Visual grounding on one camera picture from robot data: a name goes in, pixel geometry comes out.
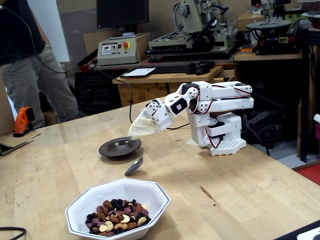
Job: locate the white board panel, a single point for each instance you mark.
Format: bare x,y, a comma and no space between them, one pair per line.
55,30

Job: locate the brown metal plate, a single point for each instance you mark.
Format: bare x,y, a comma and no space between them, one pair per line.
112,150

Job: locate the black computer monitor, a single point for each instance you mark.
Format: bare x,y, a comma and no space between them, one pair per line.
122,12

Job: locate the pink plastic bin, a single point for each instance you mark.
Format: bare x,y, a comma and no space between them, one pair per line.
317,132

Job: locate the orange block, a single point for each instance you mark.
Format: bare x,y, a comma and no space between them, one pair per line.
247,49

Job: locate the tape-wrapped pivoting gripper finger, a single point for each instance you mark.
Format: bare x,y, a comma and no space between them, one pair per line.
155,106

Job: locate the white paper sheet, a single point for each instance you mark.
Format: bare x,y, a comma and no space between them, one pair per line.
140,72

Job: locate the flat cardboard sheet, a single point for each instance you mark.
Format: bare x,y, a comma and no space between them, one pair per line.
12,141

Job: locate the wooden desk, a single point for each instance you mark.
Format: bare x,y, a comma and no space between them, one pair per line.
145,92

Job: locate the red cushioned wooden chair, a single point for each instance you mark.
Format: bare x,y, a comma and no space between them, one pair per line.
310,175

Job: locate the small cardboard box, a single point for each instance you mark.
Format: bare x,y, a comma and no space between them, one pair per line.
51,118

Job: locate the black computer mouse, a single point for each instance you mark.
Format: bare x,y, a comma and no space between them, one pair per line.
202,70

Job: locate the black scroll saw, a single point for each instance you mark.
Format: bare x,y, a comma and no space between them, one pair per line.
275,41

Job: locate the red plug connector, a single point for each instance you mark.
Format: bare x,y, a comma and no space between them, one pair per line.
84,68

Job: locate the white octagonal bowl blue rim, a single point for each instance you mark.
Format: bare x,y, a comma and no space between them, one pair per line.
125,190

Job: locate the standing person grey trousers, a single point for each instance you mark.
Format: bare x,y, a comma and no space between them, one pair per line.
25,75

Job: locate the brown cardboard box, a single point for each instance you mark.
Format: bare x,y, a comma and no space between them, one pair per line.
243,22

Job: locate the black flat panel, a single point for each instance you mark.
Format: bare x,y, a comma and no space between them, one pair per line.
287,236

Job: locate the metal spoon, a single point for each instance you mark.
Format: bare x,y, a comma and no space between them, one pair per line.
133,167

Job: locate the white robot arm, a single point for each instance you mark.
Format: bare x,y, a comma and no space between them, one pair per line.
225,102

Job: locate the wooden shelf board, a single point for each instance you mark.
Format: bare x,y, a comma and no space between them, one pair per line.
250,57

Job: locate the beige control box red button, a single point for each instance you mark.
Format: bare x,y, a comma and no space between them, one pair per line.
130,56

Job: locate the black keyboard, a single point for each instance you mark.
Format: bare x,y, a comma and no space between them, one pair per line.
170,69

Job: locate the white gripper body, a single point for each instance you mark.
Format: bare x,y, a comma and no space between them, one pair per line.
160,115

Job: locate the trail mix heap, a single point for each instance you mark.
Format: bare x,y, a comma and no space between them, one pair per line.
115,218

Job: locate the black plastic crate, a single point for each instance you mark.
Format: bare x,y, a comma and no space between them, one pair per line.
97,92

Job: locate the orange and black clamp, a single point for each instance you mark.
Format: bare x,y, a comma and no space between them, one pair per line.
20,120

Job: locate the beige CNC milling machine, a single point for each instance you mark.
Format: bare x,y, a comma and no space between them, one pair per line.
192,17

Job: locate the green tool case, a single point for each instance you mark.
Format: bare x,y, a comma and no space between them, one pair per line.
296,17

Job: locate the tape-wrapped fixed gripper finger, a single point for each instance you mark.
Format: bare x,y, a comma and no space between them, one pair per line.
146,130

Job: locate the black metal rack frame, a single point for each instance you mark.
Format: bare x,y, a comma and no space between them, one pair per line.
304,100

